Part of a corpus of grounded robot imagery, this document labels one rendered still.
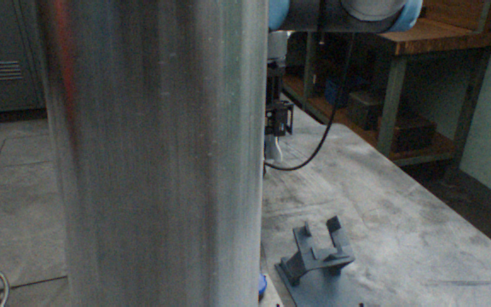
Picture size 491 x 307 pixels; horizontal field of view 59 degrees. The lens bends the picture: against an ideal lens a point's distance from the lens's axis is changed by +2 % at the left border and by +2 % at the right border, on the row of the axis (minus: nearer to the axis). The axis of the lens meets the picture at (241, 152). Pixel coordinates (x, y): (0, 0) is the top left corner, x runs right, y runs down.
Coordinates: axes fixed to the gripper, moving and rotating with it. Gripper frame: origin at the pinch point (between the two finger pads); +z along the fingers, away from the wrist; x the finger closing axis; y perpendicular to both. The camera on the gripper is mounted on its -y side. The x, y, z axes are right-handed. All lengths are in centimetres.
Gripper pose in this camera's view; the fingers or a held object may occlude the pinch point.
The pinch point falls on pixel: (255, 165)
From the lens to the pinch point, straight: 76.2
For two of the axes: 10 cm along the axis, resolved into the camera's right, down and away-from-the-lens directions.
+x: 9.6, -1.4, 2.6
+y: 2.9, 4.4, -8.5
